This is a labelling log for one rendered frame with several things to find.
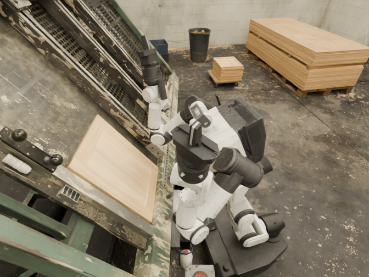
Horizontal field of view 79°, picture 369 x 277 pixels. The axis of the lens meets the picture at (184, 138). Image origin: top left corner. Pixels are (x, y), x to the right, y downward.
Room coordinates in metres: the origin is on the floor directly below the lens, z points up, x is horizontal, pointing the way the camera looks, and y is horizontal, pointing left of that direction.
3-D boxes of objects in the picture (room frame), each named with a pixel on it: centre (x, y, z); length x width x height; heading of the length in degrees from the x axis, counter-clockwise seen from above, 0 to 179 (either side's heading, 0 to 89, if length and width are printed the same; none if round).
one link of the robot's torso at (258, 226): (0.90, -0.51, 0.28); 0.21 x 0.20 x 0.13; 107
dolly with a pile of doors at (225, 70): (4.19, -0.77, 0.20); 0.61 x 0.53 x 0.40; 11
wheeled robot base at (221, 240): (0.90, -0.48, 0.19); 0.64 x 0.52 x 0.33; 107
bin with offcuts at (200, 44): (5.42, -0.34, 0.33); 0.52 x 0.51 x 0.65; 11
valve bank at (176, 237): (0.78, 0.01, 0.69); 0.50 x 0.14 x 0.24; 0
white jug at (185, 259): (0.78, -0.01, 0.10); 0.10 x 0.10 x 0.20
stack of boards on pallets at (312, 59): (4.79, -2.29, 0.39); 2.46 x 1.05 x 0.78; 11
